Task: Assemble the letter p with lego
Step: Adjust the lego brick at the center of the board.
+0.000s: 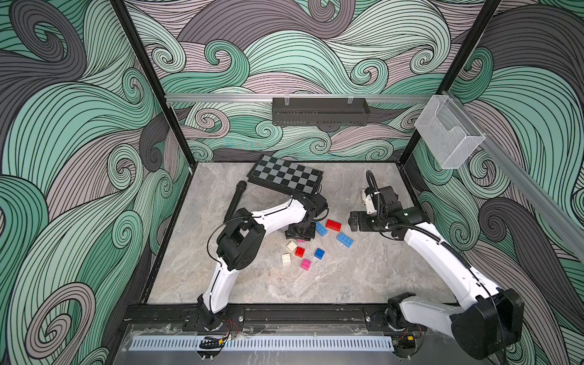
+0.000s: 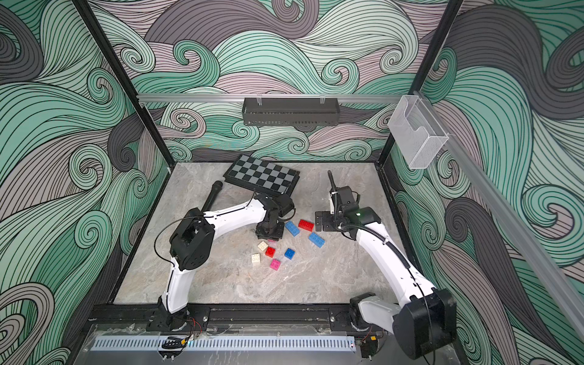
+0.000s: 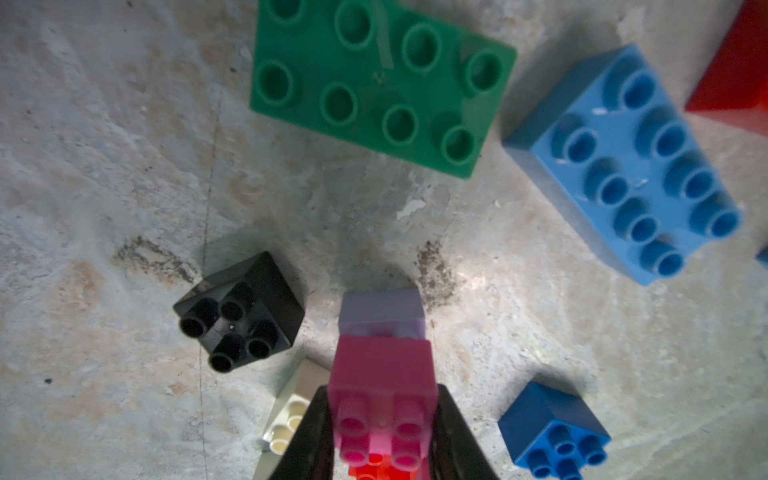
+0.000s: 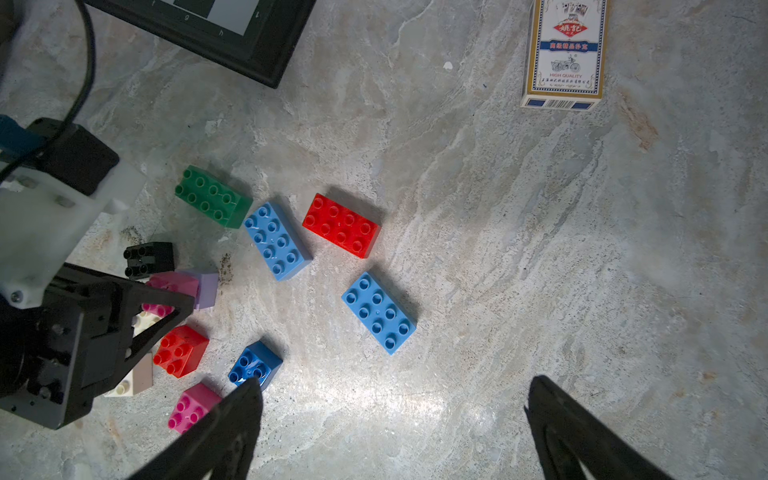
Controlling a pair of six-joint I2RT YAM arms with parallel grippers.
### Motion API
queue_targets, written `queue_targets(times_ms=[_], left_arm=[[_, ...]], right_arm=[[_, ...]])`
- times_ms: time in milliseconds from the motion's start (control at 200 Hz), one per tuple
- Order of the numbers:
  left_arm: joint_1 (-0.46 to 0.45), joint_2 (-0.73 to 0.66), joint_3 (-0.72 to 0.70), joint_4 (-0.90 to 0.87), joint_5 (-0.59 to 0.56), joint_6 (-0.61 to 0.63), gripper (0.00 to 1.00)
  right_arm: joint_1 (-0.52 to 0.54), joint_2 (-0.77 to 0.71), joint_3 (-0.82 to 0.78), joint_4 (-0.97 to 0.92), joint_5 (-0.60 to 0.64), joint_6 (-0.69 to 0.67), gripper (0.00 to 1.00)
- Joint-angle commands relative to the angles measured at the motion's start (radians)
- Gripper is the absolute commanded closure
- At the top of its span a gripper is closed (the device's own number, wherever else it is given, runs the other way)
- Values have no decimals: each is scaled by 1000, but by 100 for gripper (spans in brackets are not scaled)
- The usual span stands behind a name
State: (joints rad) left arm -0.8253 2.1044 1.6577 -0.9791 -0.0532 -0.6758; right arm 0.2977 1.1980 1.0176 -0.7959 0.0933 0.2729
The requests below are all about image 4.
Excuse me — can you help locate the magenta square lego brick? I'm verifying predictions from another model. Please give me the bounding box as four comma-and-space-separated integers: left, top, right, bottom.
142, 272, 199, 317

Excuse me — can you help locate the pink square lego brick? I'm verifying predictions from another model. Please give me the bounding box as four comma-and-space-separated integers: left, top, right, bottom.
167, 383, 222, 434

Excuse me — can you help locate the green long lego brick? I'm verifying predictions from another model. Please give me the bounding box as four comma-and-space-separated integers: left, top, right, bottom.
174, 166, 253, 229

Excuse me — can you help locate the cream square lego brick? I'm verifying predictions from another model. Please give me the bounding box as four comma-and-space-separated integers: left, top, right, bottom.
103, 353, 153, 398
132, 311, 161, 337

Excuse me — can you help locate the playing card box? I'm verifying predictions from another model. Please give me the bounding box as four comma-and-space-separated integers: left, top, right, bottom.
521, 0, 609, 112

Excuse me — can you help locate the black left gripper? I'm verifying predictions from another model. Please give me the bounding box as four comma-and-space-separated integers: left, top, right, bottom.
1, 265, 196, 430

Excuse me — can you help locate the red long lego brick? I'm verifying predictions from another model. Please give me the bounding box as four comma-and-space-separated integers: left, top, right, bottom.
302, 194, 380, 259

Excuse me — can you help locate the red square lego brick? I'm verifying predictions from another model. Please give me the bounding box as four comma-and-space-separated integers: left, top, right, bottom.
153, 325, 209, 378

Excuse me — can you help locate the light blue long lego brick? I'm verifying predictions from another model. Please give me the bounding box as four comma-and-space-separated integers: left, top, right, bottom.
243, 202, 312, 281

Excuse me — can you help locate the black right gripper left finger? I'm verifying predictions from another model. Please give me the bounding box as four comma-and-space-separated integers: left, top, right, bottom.
132, 379, 263, 480

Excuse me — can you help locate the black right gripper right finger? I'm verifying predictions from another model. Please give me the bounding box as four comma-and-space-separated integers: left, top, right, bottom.
524, 375, 669, 480

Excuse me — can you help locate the black green chessboard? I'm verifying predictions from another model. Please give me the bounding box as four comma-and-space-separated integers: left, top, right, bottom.
87, 0, 315, 89

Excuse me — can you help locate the lilac square lego brick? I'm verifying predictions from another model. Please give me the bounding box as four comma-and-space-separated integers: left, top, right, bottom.
181, 270, 219, 310

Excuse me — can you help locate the dark blue square lego brick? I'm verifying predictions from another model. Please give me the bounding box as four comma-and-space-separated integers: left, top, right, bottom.
228, 341, 283, 391

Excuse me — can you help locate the black square lego brick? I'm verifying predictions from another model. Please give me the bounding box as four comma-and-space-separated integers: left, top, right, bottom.
123, 242, 175, 280

